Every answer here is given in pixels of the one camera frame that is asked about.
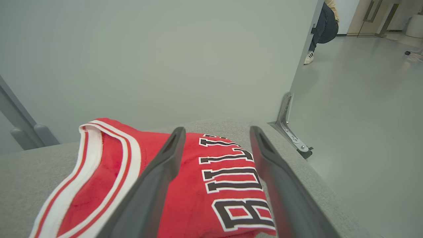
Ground grey partition edge frame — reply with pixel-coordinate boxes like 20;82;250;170
289;0;326;97

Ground white bin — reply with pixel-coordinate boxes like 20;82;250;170
405;14;423;39

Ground metal partition foot bracket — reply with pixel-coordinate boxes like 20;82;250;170
268;92;313;160

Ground grey partition post with feet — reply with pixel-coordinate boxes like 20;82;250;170
0;75;60;151

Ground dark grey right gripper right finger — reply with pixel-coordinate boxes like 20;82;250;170
250;126;341;238

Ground floor cables with black adapter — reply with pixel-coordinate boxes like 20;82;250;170
404;49;423;64

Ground red jersey with white sleeves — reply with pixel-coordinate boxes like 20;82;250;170
29;118;277;238

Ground person in dark trousers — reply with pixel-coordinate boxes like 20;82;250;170
303;0;340;65

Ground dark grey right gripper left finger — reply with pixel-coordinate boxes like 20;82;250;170
96;127;186;238

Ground glass door with handle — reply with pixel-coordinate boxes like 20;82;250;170
357;0;400;38

